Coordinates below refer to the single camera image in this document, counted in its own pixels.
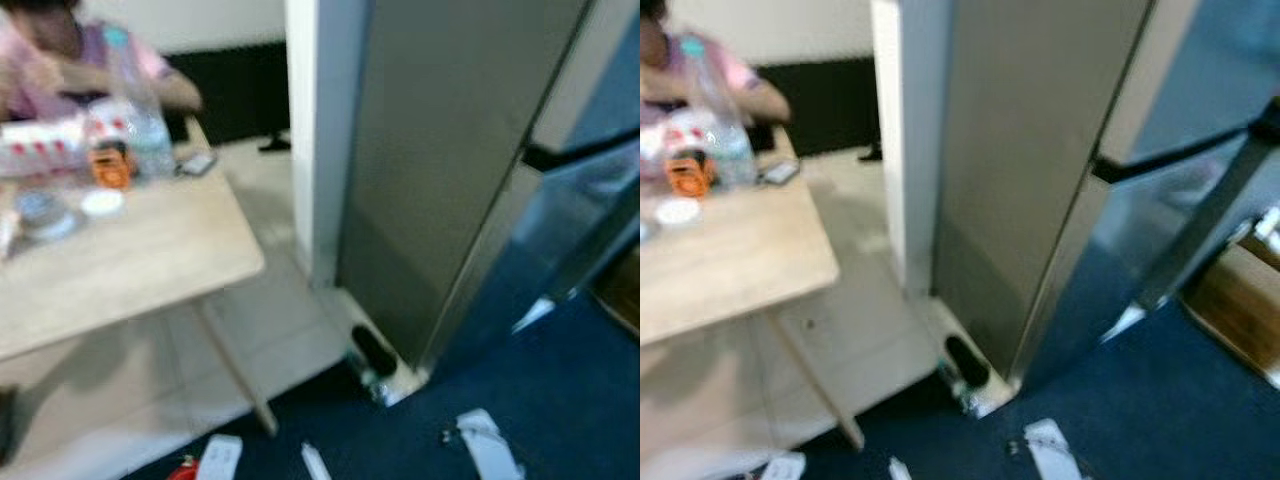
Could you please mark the red white bowl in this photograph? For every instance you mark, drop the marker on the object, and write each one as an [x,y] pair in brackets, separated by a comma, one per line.
[183,470]

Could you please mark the grey fridge freezer door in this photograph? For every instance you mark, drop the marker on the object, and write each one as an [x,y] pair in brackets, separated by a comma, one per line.
[615,70]
[1210,70]

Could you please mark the grey fridge cabinet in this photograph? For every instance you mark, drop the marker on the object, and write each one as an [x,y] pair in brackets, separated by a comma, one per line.
[1030,150]
[440,150]

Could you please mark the white round lid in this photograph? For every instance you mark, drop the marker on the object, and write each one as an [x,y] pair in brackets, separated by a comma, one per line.
[678,212]
[102,203]

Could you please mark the orange black device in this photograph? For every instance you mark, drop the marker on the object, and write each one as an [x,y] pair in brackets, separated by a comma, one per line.
[112,168]
[688,178]

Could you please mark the light wooden table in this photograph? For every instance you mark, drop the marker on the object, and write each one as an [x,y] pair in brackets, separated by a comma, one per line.
[740,270]
[130,260]

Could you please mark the red white box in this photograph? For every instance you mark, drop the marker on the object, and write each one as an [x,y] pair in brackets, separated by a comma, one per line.
[40,150]
[672,135]

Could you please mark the large clear water bottle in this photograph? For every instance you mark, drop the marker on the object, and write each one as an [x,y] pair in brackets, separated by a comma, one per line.
[728,145]
[145,135]

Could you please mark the person in pink shirt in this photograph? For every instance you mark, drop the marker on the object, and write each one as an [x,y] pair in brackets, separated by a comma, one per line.
[155,62]
[745,72]

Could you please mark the black foam puzzle mat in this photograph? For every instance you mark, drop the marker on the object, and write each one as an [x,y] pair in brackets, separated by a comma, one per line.
[830,105]
[240,95]

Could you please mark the black oval object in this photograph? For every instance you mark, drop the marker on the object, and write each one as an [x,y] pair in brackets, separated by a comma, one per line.
[373,350]
[967,362]

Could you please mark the small green-capped bottle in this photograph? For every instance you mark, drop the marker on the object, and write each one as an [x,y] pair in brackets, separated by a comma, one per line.
[383,385]
[975,398]

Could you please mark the dark blue floor carpet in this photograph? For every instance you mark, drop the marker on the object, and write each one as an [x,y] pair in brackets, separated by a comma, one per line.
[400,440]
[1150,430]

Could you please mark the grey tape roll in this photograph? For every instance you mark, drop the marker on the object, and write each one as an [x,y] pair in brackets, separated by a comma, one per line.
[45,215]

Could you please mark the black smartphone with pale frame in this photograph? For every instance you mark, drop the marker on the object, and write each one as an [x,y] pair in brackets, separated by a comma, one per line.
[779,173]
[196,164]

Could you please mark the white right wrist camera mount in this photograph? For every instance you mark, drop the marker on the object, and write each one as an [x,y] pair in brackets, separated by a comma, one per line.
[490,445]
[1052,450]

